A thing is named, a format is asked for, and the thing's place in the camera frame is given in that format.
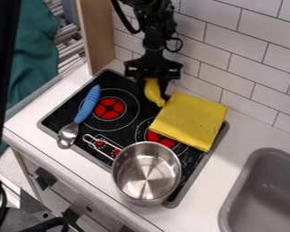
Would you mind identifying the green cloth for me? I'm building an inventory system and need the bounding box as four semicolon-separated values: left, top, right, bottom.
0;0;61;158

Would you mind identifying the blue handled silver spoon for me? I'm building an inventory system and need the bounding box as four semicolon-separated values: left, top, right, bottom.
55;84;103;150

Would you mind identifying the yellow cloth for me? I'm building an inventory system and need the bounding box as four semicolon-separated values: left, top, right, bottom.
147;92;230;153

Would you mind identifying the toy sink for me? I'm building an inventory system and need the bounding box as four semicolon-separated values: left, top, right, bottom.
216;147;290;232

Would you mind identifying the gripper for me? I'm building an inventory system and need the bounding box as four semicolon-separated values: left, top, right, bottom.
122;48;184;102

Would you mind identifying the yellow toy banana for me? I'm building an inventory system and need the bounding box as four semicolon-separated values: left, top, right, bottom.
143;77;168;108

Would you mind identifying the toy stove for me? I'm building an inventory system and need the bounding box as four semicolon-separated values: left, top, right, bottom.
35;68;231;209

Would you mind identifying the silver pot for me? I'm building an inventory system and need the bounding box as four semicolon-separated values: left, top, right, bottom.
111;140;183;208

